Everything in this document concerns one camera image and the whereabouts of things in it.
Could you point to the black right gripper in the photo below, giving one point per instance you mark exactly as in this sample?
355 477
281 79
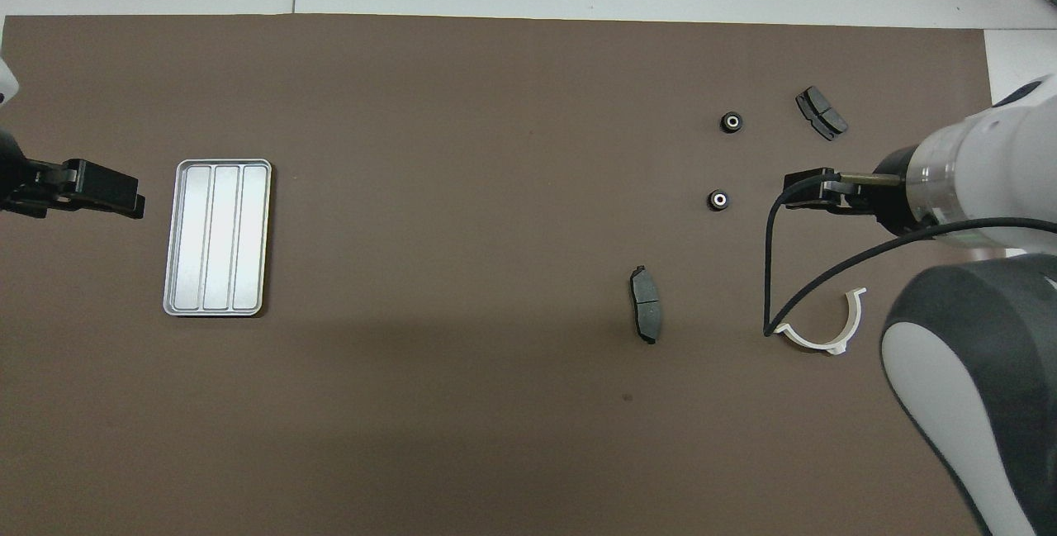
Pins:
900 193

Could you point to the long dark grey brake pad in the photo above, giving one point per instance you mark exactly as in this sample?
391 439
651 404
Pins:
646 305

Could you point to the brown table mat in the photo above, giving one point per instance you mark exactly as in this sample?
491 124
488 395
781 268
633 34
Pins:
495 148

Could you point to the silver metal tray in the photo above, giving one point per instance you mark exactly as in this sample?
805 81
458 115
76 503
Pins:
216 239

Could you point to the white semicircular pipe clamp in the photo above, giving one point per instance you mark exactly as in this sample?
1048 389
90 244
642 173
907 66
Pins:
817 344

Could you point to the short dark grey brake pad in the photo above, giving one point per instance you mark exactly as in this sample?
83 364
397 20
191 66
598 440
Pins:
822 113

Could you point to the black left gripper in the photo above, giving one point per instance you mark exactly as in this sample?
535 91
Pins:
16 177

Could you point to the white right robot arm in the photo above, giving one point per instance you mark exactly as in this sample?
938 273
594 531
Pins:
974 404

